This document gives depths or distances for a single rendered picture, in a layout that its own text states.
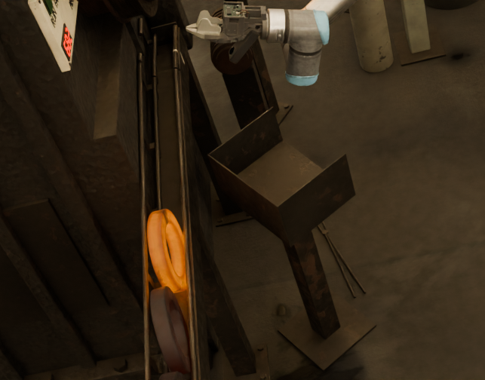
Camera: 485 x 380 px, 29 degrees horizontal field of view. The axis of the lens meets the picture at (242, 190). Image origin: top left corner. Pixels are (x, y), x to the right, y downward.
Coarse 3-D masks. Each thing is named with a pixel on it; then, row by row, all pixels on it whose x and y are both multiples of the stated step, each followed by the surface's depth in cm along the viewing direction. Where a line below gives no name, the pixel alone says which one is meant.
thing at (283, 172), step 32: (256, 128) 227; (224, 160) 225; (256, 160) 232; (288, 160) 230; (224, 192) 229; (256, 192) 209; (288, 192) 224; (320, 192) 211; (352, 192) 219; (288, 224) 209; (288, 256) 245; (320, 288) 251; (320, 320) 258; (352, 320) 266; (320, 352) 262
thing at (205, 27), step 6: (204, 18) 248; (204, 24) 249; (210, 24) 249; (186, 30) 252; (192, 30) 251; (198, 30) 250; (204, 30) 250; (210, 30) 250; (216, 30) 250; (198, 36) 251
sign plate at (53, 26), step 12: (36, 0) 187; (60, 0) 203; (72, 0) 212; (36, 12) 188; (48, 12) 192; (60, 12) 201; (72, 12) 210; (48, 24) 191; (60, 24) 199; (72, 24) 208; (48, 36) 193; (60, 36) 197; (72, 36) 206; (60, 48) 195; (72, 48) 204; (60, 60) 197
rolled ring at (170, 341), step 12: (168, 288) 197; (156, 300) 190; (168, 300) 193; (156, 312) 188; (168, 312) 189; (180, 312) 203; (156, 324) 187; (168, 324) 187; (180, 324) 202; (156, 336) 187; (168, 336) 187; (180, 336) 201; (168, 348) 187; (180, 348) 190; (168, 360) 188; (180, 360) 188
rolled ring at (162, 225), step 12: (156, 216) 203; (168, 216) 208; (156, 228) 201; (168, 228) 212; (180, 228) 215; (156, 240) 199; (168, 240) 214; (180, 240) 214; (156, 252) 199; (180, 252) 214; (156, 264) 199; (168, 264) 200; (180, 264) 213; (168, 276) 200; (180, 276) 208; (180, 288) 204
